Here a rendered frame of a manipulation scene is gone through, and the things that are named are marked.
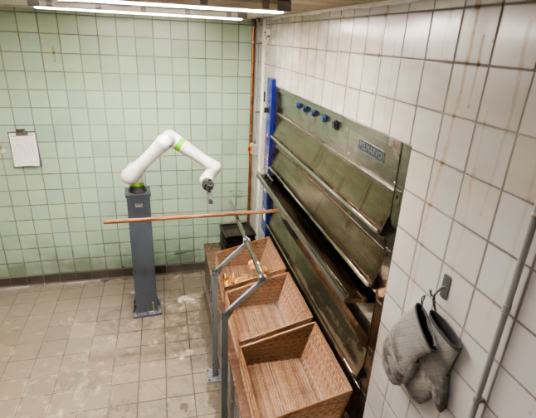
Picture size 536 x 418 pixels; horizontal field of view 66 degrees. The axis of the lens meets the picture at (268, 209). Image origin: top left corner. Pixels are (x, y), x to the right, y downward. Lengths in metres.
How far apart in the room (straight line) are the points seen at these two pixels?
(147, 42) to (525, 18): 3.30
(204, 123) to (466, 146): 3.13
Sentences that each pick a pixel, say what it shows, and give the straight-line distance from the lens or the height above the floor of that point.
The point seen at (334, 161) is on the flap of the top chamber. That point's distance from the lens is 2.28.
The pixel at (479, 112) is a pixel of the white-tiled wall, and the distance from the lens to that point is 1.34.
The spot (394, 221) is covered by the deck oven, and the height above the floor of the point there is 1.79.
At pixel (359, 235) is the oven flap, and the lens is 2.04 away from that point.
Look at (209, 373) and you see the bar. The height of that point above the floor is 0.01.
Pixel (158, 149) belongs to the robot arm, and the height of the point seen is 1.63.
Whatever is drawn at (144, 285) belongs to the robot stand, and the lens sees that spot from 3.98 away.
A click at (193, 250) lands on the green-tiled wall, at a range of 4.64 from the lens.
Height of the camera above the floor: 2.44
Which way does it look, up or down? 22 degrees down
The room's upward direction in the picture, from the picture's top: 3 degrees clockwise
